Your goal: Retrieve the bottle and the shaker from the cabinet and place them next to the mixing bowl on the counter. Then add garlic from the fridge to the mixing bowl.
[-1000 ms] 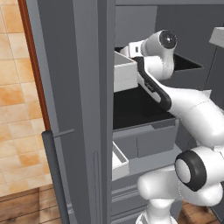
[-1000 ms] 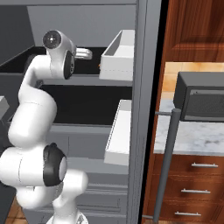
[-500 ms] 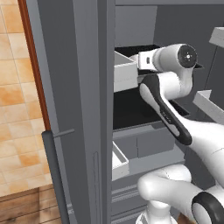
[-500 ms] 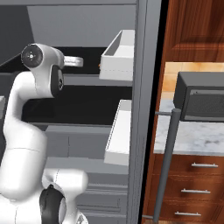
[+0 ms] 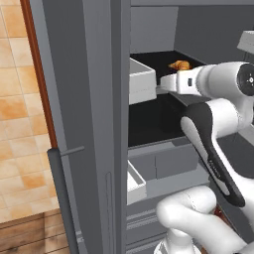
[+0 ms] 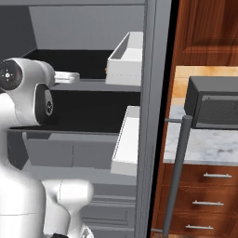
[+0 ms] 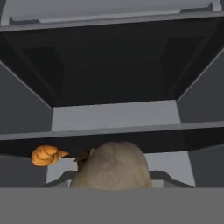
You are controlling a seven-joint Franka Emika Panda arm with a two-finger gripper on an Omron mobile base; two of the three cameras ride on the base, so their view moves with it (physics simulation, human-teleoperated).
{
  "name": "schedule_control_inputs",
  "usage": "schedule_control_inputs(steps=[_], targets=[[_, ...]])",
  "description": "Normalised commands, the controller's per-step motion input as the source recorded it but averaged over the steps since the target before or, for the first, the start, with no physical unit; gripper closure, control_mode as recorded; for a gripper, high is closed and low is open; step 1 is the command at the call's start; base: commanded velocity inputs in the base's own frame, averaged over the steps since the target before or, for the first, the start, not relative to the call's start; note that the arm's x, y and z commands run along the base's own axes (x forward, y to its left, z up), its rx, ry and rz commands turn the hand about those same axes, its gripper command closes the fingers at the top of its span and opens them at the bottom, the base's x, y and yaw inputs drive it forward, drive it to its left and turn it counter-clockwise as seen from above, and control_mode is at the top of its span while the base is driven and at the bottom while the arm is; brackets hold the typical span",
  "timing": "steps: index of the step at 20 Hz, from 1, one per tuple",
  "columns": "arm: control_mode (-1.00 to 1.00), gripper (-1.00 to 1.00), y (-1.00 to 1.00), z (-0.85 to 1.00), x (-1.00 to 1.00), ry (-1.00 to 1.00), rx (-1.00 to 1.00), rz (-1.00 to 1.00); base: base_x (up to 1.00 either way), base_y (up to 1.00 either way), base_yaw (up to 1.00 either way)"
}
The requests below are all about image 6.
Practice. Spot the dark grey microwave oven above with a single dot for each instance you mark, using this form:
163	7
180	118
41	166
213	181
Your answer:
214	103

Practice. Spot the wooden drawer front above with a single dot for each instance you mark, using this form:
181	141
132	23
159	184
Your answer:
229	201
223	227
192	176

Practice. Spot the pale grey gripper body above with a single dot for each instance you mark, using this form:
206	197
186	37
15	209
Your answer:
66	77

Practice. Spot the grey fridge shelf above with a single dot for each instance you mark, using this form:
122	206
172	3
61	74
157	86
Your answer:
99	85

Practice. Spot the grey fridge door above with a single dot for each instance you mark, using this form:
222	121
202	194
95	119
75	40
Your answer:
155	62

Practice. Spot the grey fridge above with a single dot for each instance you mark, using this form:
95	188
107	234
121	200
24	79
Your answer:
86	24

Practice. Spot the wooden wall cupboard door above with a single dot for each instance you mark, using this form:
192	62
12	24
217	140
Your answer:
207	31

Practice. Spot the white deep door bin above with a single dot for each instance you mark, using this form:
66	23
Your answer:
125	69

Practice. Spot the white shallow door bin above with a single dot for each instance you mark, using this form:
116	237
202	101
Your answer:
128	145

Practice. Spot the grey fridge crisper drawer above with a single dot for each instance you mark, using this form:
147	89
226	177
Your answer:
68	152

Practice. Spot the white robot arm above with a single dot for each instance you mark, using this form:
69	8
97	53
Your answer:
18	102

